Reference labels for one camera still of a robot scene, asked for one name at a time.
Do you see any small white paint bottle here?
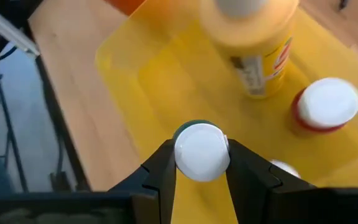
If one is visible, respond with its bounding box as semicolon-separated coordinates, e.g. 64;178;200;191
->
268;159;301;180

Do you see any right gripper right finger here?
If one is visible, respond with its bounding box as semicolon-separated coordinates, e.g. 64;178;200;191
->
224;139;316;224

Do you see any red paint bottle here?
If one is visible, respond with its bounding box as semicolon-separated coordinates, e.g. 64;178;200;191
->
290;77;358;138

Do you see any yellow translucent plastic bin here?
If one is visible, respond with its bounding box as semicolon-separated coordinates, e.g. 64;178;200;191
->
94;0;358;224

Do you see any green paint bottle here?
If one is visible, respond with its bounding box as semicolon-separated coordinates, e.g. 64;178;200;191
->
172;119;231;183

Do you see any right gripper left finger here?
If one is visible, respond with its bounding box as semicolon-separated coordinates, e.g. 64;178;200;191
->
107;139;178;224

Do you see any large yellow paint bottle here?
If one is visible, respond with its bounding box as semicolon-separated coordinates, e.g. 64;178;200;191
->
198;0;300;100

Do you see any white metal bracket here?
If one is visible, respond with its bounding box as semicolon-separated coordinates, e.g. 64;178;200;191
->
0;0;40;59

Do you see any black floor stand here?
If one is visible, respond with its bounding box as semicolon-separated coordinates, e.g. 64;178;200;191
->
0;62;30;194

